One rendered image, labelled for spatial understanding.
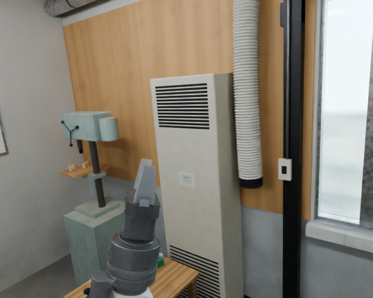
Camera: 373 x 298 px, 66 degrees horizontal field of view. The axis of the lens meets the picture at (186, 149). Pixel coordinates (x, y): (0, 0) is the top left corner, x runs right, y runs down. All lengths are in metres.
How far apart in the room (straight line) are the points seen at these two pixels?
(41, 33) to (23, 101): 0.69
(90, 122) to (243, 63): 1.24
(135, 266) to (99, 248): 2.03
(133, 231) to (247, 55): 1.42
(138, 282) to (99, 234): 1.98
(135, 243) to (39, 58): 2.83
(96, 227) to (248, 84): 1.59
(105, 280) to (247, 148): 1.39
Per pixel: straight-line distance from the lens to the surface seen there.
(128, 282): 0.52
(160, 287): 1.98
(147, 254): 0.51
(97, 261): 2.59
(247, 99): 1.74
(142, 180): 0.45
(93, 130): 2.32
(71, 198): 3.42
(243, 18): 1.78
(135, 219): 0.48
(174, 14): 2.26
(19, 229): 3.25
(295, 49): 1.74
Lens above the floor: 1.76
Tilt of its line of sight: 13 degrees down
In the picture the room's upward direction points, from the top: 4 degrees counter-clockwise
